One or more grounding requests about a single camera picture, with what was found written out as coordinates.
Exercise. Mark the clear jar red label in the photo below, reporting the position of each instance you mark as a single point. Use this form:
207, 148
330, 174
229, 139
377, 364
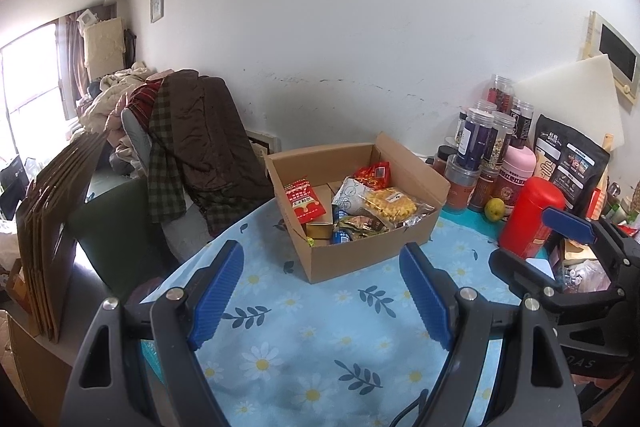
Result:
500, 92

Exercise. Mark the light blue box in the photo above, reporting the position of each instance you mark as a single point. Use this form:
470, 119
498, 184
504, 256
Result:
542, 267

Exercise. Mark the clear jar blue label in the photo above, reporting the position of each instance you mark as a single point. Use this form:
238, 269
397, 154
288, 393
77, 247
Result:
472, 139

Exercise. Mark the brown quilted jacket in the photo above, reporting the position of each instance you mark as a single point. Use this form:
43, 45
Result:
210, 132

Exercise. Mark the grey chair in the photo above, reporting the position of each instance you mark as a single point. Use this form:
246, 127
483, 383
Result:
135, 137

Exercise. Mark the yellow-green fruit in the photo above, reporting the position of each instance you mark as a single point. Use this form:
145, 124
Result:
494, 209

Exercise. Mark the gold window snack box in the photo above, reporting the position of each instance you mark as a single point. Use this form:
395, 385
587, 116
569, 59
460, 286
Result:
320, 231

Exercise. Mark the white cutting board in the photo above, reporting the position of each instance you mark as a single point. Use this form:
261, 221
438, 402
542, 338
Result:
575, 92

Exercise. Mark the pink bottle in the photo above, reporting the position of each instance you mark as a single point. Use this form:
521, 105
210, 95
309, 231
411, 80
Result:
517, 162

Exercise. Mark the bright window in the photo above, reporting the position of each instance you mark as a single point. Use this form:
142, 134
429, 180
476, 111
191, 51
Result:
30, 82

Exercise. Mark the green plaid cloth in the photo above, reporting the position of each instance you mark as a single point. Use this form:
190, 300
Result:
165, 177

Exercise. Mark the green brown snack packet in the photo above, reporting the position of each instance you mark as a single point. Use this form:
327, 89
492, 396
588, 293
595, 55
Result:
365, 224

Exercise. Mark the large red spice jar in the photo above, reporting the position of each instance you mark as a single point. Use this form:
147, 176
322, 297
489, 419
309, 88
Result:
462, 192

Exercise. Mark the wooden framed blackboard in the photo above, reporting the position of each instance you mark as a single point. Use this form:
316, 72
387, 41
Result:
617, 47

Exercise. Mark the dark green chair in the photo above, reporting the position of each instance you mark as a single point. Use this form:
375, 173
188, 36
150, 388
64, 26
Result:
120, 227

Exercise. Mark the clear jar dark label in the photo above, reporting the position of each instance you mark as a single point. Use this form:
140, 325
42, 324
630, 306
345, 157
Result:
522, 122

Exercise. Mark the clear plastic bag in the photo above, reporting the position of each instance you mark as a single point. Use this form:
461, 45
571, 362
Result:
590, 277

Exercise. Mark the yellow corn snack packet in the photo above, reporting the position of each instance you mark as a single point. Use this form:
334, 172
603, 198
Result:
392, 204

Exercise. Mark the crinkled red snack packet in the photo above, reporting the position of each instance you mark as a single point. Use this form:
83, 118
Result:
372, 177

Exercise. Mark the red striped cloth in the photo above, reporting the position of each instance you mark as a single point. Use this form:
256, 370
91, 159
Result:
142, 99

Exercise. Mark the stack of flat cardboard boxes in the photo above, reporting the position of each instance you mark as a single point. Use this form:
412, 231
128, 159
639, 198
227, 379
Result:
55, 247

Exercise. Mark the blue and white tube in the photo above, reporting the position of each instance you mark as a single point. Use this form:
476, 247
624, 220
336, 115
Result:
341, 237

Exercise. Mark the small white box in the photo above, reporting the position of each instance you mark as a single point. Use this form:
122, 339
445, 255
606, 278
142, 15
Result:
85, 16

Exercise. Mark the beige bedding pile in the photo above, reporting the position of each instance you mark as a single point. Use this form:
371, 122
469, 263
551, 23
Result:
107, 107

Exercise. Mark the red plastic canister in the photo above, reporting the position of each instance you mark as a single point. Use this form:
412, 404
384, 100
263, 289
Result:
530, 217

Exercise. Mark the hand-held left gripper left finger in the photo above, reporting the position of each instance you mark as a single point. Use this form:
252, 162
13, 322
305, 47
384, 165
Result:
220, 292

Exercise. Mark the clear jar of nuts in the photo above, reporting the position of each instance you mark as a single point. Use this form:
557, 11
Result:
500, 142

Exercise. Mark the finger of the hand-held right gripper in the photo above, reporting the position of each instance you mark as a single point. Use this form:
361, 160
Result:
525, 274
570, 222

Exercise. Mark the clear white snack packet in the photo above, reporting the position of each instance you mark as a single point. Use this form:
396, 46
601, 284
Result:
350, 197

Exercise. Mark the red spice jar dark cap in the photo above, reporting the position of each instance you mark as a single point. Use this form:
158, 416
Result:
482, 189

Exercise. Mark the black printed pouch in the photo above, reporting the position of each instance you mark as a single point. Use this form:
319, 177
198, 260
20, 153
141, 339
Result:
570, 162

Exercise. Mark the purple curtain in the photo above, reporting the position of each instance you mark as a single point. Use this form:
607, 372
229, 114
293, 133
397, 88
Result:
70, 67

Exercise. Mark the teal table cover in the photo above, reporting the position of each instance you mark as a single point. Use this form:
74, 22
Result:
465, 227

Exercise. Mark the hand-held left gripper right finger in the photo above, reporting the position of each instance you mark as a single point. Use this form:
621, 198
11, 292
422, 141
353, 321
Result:
425, 297

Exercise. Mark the blue floral tablecloth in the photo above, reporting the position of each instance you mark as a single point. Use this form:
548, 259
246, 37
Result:
310, 357

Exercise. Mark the yellow red noodle packet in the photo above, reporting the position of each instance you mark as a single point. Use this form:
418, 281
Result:
596, 202

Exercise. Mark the brown cardboard box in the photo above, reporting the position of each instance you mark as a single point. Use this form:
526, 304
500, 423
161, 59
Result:
370, 257

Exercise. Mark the cream padded panel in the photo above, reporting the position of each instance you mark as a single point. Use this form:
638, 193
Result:
105, 47

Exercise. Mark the small black cap spice bottle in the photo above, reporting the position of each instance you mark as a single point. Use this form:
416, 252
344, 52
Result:
442, 159

